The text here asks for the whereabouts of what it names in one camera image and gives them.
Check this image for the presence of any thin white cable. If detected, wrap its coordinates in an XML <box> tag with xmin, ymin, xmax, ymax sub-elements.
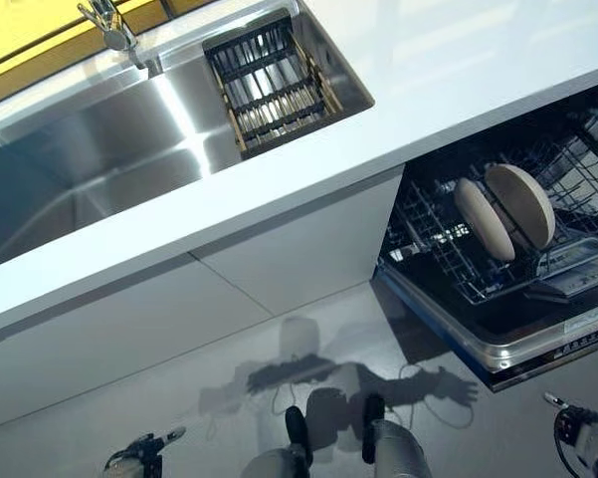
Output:
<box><xmin>396</xmin><ymin>361</ymin><xmax>462</xmax><ymax>427</ymax></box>
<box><xmin>270</xmin><ymin>352</ymin><xmax>300</xmax><ymax>415</ymax></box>

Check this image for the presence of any cream round plate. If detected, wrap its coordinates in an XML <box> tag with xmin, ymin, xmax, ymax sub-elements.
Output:
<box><xmin>453</xmin><ymin>177</ymin><xmax>517</xmax><ymax>263</ymax></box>
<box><xmin>485</xmin><ymin>162</ymin><xmax>557</xmax><ymax>250</ymax></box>

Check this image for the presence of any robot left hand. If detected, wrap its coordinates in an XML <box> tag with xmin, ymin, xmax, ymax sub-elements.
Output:
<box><xmin>103</xmin><ymin>425</ymin><xmax>188</xmax><ymax>472</ymax></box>

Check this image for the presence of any dishwasher wire rack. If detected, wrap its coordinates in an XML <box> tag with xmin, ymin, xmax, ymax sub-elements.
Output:
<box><xmin>526</xmin><ymin>113</ymin><xmax>598</xmax><ymax>220</ymax></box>
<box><xmin>385</xmin><ymin>143</ymin><xmax>598</xmax><ymax>306</ymax></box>

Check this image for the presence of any black dishwasher door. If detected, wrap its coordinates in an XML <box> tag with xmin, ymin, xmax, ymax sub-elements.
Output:
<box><xmin>372</xmin><ymin>262</ymin><xmax>598</xmax><ymax>392</ymax></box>

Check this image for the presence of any black dish drying rack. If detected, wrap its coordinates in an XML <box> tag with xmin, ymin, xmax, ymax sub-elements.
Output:
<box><xmin>202</xmin><ymin>14</ymin><xmax>345</xmax><ymax>161</ymax></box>

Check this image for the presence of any white cabinet door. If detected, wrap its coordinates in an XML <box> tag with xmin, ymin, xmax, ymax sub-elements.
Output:
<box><xmin>0</xmin><ymin>252</ymin><xmax>274</xmax><ymax>432</ymax></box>
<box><xmin>188</xmin><ymin>166</ymin><xmax>405</xmax><ymax>320</ymax></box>

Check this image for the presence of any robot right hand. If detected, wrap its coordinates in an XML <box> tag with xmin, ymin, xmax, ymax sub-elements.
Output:
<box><xmin>543</xmin><ymin>391</ymin><xmax>598</xmax><ymax>447</ymax></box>

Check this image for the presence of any chrome pull-down kitchen faucet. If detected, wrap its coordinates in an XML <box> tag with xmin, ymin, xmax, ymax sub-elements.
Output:
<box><xmin>77</xmin><ymin>0</ymin><xmax>153</xmax><ymax>72</ymax></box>

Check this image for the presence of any dishwasher lower wire rack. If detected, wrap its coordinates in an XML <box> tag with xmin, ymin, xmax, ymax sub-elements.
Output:
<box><xmin>385</xmin><ymin>143</ymin><xmax>598</xmax><ymax>306</ymax></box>

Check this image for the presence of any stainless steel sink basin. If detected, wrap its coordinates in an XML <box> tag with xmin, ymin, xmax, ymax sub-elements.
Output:
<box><xmin>0</xmin><ymin>0</ymin><xmax>377</xmax><ymax>274</ymax></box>

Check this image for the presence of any robot right leg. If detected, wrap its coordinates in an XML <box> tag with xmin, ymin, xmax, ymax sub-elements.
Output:
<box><xmin>360</xmin><ymin>392</ymin><xmax>432</xmax><ymax>478</ymax></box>

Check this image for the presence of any dishwasher upper wire rack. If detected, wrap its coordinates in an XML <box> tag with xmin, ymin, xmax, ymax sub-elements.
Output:
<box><xmin>526</xmin><ymin>113</ymin><xmax>598</xmax><ymax>220</ymax></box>

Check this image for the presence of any grey detergent dispenser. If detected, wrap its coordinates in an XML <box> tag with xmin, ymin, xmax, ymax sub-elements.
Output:
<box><xmin>523</xmin><ymin>236</ymin><xmax>598</xmax><ymax>301</ymax></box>

